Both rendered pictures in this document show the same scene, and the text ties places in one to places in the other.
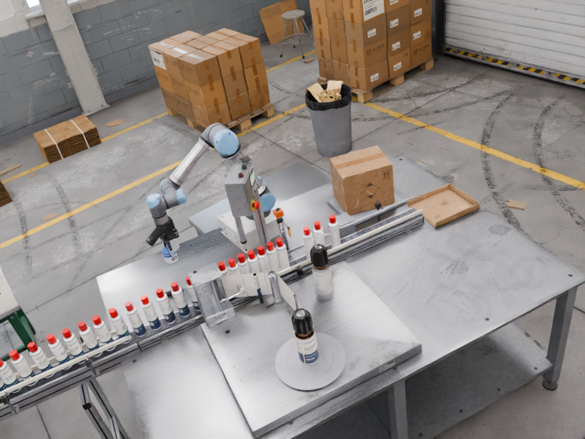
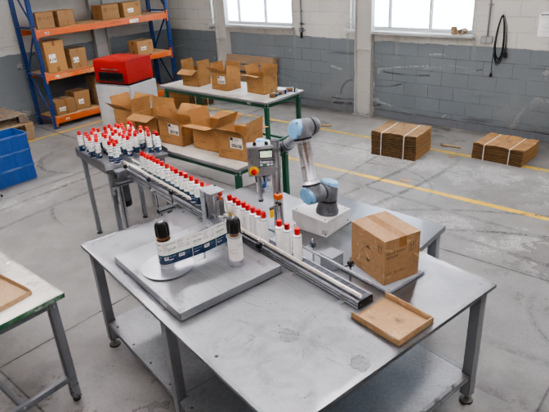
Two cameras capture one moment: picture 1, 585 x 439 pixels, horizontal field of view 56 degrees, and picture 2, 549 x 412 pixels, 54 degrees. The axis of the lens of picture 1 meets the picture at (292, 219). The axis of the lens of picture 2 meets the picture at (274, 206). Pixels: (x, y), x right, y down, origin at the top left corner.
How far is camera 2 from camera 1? 306 cm
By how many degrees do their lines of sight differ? 62
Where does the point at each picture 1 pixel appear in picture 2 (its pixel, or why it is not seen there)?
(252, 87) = not seen: outside the picture
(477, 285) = (263, 349)
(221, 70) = not seen: outside the picture
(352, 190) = (356, 239)
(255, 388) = (148, 250)
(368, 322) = (204, 286)
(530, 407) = not seen: outside the picture
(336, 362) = (162, 275)
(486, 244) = (330, 353)
